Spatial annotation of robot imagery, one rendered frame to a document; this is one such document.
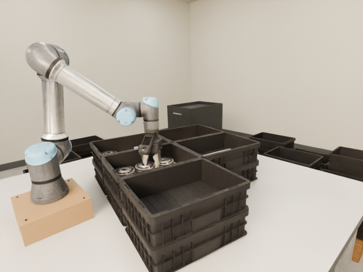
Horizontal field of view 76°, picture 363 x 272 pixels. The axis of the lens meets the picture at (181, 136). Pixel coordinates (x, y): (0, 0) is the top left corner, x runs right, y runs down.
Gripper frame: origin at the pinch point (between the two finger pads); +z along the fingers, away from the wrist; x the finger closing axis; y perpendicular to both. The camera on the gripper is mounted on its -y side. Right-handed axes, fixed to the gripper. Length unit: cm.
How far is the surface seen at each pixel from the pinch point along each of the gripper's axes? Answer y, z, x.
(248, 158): 21, -1, -48
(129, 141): 28.7, -3.6, 25.8
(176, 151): 13.4, -4.9, -9.6
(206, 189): -13.3, 1.3, -29.8
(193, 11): 447, -173, 66
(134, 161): 2.0, -2.1, 10.1
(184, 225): -42.0, -1.4, -27.0
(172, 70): 406, -49, 104
